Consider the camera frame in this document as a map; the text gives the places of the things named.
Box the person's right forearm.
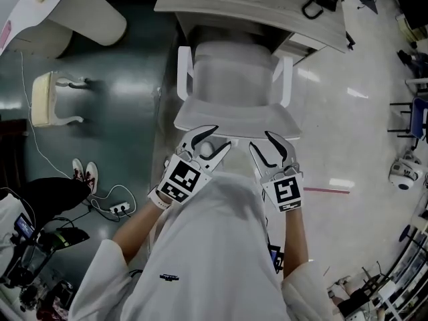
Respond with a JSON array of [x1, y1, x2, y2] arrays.
[[281, 209, 310, 274]]

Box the black round stool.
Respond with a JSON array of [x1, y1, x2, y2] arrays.
[[399, 223, 417, 244]]

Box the white chair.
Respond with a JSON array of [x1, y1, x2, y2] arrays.
[[173, 33, 302, 142]]

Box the white round robot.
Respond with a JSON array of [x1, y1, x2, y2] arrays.
[[388, 150, 428, 193]]

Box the white curved console table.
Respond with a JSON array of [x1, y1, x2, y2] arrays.
[[0, 0, 128, 60]]

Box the person's white shirt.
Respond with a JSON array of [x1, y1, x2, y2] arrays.
[[68, 174, 336, 321]]

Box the glass display shelf unit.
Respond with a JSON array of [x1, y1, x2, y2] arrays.
[[384, 225, 428, 321]]

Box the person's beige trousers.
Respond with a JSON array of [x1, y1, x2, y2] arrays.
[[213, 144, 259, 181]]

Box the person's left forearm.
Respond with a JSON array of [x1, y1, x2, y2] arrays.
[[112, 194, 170, 268]]

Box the blue office chair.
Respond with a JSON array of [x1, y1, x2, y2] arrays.
[[387, 96, 428, 147]]

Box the cream cushioned stool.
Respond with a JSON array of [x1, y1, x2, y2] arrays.
[[30, 71, 88, 128]]

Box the pale storage crate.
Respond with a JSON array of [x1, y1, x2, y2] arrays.
[[395, 13, 419, 43]]

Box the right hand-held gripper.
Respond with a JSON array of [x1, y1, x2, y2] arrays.
[[248, 130, 304, 214]]

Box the person's left white shoe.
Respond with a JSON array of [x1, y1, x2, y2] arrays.
[[199, 140, 215, 158]]

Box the dark brown wooden cabinet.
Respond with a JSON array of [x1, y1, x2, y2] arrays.
[[0, 118, 28, 181]]

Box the pink card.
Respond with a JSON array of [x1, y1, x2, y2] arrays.
[[0, 19, 13, 48]]

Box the white wrist watch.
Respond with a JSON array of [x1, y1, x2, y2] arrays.
[[147, 187, 172, 211]]

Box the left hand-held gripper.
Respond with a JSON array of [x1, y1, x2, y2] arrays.
[[156, 124, 233, 207]]

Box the white floor cable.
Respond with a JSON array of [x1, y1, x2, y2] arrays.
[[19, 50, 138, 214]]

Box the black camera rig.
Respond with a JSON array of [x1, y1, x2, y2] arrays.
[[0, 212, 91, 291]]

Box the black desk telephone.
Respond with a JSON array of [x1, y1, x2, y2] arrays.
[[302, 0, 339, 20]]

